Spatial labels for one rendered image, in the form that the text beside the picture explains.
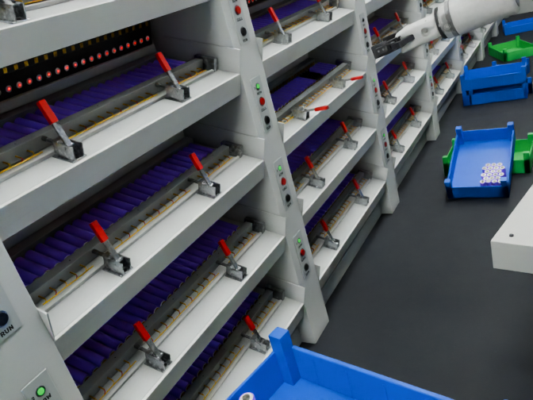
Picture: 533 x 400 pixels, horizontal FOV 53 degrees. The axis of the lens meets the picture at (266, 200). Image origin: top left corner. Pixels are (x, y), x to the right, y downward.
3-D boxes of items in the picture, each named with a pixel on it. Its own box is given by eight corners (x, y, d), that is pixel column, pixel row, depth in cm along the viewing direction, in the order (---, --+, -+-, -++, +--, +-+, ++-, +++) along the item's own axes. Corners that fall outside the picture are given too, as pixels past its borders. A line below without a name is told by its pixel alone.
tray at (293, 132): (364, 85, 173) (368, 55, 168) (282, 160, 127) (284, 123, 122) (308, 75, 180) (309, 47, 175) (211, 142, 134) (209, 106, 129)
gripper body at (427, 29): (446, 41, 121) (400, 59, 128) (455, 31, 129) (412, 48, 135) (435, 9, 119) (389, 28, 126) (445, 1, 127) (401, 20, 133)
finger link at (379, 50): (397, 51, 125) (372, 62, 129) (401, 48, 127) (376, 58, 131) (393, 39, 124) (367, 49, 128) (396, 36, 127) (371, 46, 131)
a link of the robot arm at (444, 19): (457, 39, 120) (444, 44, 122) (464, 30, 127) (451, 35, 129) (444, 3, 118) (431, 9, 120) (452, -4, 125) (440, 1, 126)
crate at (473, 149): (509, 197, 179) (507, 180, 174) (447, 198, 190) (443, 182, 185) (515, 137, 197) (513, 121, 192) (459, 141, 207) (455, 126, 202)
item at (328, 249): (385, 192, 188) (389, 156, 180) (317, 294, 142) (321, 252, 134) (331, 178, 195) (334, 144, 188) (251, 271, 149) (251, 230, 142)
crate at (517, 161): (534, 151, 206) (533, 132, 203) (530, 173, 191) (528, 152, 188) (454, 155, 222) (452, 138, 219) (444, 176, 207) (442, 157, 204)
